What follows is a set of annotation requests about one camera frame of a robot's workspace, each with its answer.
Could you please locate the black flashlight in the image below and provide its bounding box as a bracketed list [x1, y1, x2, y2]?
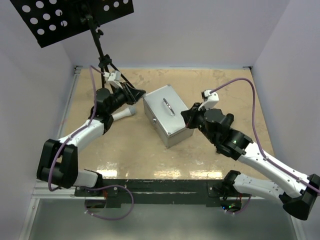
[225, 113, 234, 128]

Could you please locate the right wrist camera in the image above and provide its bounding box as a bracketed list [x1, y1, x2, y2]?
[198, 89, 219, 111]

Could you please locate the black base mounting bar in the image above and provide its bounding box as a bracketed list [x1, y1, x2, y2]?
[73, 177, 253, 210]

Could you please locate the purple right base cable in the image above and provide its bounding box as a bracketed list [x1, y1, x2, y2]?
[224, 194, 252, 216]

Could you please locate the grey metal case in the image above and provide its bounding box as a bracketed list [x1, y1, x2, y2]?
[143, 84, 194, 149]

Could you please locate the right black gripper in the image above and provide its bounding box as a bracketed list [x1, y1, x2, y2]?
[181, 102, 217, 144]

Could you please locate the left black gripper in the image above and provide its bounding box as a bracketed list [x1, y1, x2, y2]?
[107, 82, 146, 115]

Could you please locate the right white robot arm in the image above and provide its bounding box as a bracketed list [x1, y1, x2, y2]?
[181, 102, 320, 221]

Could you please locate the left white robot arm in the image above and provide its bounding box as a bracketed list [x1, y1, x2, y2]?
[36, 83, 146, 196]

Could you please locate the black perforated music stand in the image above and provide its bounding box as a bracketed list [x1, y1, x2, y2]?
[9, 0, 144, 90]

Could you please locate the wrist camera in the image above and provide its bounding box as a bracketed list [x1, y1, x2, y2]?
[198, 89, 219, 111]
[103, 70, 123, 89]

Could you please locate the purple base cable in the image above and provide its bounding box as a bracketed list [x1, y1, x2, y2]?
[224, 194, 252, 216]
[84, 184, 136, 221]

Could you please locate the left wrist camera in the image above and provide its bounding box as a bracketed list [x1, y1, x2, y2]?
[103, 70, 123, 89]

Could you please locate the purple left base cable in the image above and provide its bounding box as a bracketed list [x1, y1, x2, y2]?
[84, 184, 136, 221]

